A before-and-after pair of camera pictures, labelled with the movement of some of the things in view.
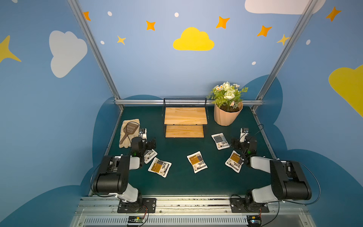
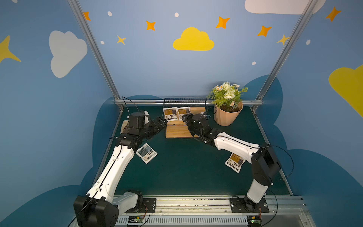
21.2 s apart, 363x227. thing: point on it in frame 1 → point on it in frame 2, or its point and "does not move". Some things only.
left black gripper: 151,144 → 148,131
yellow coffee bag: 197,161 → 182,111
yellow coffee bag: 235,161 does not move
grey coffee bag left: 149,155 does not move
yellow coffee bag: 160,167 → 170,113
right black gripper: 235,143 → 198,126
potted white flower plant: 228,97 does not move
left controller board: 135,220 does not move
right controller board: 254,220 does not move
